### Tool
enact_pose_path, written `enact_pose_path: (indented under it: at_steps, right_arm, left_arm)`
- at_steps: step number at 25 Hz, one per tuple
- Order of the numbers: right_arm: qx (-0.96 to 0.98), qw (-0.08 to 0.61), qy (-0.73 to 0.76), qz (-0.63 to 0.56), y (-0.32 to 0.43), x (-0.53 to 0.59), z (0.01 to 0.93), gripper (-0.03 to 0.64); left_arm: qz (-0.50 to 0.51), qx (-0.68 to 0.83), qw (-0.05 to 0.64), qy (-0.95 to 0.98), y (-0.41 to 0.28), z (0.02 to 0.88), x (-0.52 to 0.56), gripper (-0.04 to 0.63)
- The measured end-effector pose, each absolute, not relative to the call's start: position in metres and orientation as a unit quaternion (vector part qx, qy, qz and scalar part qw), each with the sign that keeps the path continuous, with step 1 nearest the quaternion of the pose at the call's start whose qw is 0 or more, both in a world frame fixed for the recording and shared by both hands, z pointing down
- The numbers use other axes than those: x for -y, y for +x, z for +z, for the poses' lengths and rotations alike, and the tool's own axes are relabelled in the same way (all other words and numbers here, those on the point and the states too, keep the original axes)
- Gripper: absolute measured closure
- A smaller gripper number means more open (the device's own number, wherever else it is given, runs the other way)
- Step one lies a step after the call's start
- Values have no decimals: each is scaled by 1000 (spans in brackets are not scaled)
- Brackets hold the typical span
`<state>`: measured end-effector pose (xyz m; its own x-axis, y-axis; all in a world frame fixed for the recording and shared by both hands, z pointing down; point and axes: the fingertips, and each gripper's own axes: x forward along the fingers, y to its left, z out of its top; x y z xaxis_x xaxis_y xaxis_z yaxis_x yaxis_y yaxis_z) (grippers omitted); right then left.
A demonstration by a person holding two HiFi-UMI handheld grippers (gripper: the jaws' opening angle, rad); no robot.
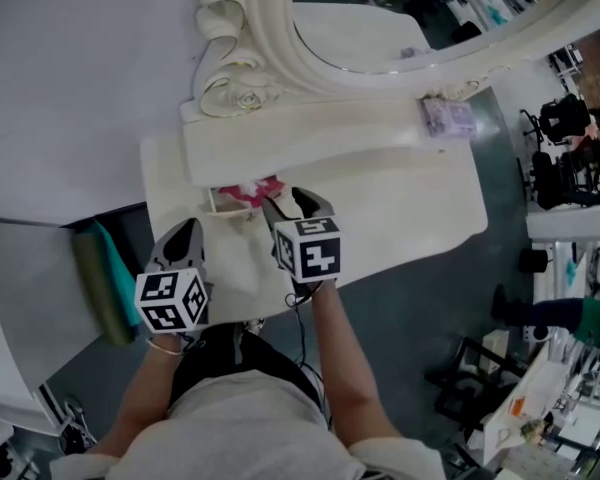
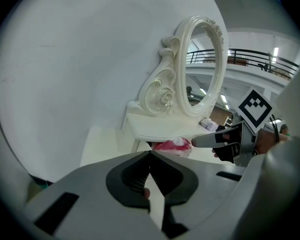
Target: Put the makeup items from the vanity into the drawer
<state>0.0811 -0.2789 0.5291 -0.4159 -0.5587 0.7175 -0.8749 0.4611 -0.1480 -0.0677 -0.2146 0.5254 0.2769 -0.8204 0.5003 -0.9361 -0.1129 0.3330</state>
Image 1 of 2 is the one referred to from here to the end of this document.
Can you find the white table black legs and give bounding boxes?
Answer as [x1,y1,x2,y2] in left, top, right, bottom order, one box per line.
[479,342,600,480]

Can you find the gold bracelet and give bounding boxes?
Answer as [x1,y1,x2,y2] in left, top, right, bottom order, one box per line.
[145,336,184,357]

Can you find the person's white shirt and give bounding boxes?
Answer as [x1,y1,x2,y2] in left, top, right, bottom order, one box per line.
[49,370,447,480]

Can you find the person's right forearm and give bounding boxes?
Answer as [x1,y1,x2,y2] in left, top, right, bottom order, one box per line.
[307,277,407,442]

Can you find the black office chair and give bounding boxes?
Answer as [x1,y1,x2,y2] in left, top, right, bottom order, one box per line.
[517,150,600,210]
[519,92,594,145]

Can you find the white dressing table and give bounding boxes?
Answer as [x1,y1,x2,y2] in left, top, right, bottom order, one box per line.
[139,0,600,325]

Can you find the black cable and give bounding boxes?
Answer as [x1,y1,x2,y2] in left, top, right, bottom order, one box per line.
[284,282,334,430]

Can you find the person's right shoe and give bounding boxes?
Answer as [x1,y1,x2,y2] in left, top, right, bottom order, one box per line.
[234,317,267,337]

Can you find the purple wrapped packet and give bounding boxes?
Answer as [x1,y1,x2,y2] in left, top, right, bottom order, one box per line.
[418,98,477,140]

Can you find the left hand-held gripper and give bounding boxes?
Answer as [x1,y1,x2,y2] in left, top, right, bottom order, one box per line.
[134,217,216,333]

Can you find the teal rolled mat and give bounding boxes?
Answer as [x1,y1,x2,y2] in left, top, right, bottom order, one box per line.
[92,219,144,330]

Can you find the red pink packet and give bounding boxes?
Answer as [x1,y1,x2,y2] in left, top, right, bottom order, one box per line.
[217,177,286,210]

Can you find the person's left forearm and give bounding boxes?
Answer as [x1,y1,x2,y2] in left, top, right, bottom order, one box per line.
[89,335,187,457]

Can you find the white shelf unit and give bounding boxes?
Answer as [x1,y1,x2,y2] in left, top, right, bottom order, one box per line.
[0,217,104,437]

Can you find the olive rolled mat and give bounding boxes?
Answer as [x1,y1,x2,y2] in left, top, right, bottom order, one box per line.
[72,230,134,347]

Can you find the black bin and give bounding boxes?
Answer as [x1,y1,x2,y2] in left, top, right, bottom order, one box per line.
[518,248,551,273]

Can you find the oval white-framed mirror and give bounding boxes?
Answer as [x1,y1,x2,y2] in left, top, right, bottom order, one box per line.
[249,0,600,105]

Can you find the black metal stool frame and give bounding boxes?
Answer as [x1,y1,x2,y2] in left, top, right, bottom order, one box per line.
[423,336,529,430]

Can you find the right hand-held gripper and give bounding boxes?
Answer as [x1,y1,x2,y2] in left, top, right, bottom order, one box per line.
[262,186,342,297]

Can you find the small white drawer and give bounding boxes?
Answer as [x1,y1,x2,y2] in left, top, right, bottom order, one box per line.
[204,184,282,219]

